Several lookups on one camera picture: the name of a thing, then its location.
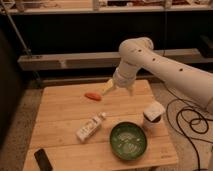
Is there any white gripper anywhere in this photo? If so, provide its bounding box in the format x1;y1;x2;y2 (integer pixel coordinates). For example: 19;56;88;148
102;70;136;96

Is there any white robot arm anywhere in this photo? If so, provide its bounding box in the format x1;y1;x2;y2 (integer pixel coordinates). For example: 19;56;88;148
103;37;213;114

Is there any orange carrot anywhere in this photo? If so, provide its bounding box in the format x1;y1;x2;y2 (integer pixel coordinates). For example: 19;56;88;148
85;93;102;101

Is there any white plastic bottle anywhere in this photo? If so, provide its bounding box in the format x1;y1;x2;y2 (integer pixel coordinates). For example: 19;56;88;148
76;112;106;142

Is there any green bowl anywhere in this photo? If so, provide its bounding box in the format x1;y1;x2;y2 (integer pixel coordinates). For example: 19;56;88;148
109;122;147;161

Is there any metal pole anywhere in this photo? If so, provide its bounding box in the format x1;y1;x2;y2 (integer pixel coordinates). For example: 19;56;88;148
0;0;32;58

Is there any black phone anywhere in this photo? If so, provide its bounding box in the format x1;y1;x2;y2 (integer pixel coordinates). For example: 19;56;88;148
34;149;53;171

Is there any metal shelf rail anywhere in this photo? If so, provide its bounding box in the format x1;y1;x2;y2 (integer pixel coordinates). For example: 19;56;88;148
18;49;213;71

